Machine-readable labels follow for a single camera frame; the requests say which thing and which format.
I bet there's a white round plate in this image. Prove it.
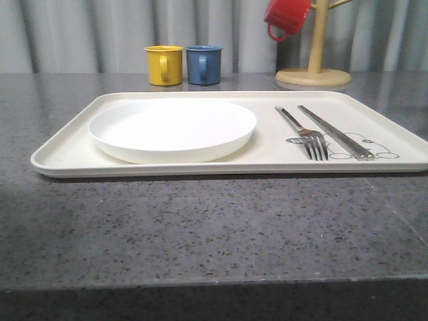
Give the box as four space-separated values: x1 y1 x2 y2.
88 98 257 164

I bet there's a silver metal fork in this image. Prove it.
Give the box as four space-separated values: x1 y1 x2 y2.
274 106 328 161

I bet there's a cream rabbit serving tray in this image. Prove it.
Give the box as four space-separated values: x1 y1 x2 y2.
31 91 427 178

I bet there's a blue mug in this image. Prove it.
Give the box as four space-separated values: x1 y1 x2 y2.
185 45 223 86

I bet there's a yellow mug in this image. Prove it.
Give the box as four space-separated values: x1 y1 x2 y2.
144 45 184 86

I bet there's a wooden mug tree stand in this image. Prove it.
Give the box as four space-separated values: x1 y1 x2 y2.
276 1 351 87

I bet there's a red hanging mug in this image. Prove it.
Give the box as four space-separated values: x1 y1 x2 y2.
264 0 312 41

